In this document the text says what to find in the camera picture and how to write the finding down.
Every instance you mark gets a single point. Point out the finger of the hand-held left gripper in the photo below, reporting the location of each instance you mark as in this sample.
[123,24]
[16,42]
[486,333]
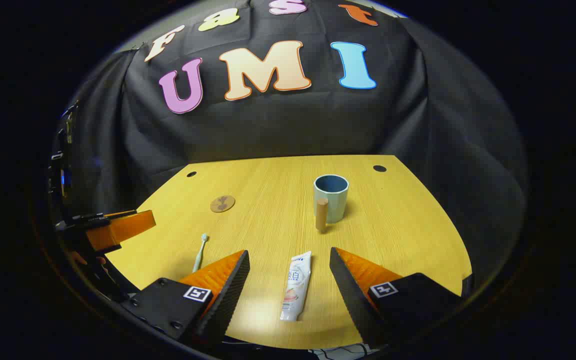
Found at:
[118,227]

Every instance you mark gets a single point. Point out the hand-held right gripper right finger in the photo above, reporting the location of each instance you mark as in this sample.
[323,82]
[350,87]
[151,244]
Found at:
[350,292]

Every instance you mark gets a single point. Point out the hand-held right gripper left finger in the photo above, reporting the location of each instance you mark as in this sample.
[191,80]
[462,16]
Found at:
[230,290]

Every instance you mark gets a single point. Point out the pale green toothbrush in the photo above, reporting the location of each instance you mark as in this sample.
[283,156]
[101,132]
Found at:
[199,255]

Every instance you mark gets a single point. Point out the white toothpaste tube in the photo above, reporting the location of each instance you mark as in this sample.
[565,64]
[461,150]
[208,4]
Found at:
[295,287]

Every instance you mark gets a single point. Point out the round brown coaster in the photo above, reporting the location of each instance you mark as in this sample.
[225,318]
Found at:
[222,204]

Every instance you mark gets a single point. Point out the wooden desktop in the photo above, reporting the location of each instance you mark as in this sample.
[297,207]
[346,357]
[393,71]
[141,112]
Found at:
[268,225]

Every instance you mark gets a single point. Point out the black backdrop cloth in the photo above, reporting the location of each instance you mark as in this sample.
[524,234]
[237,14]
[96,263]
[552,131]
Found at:
[278,125]

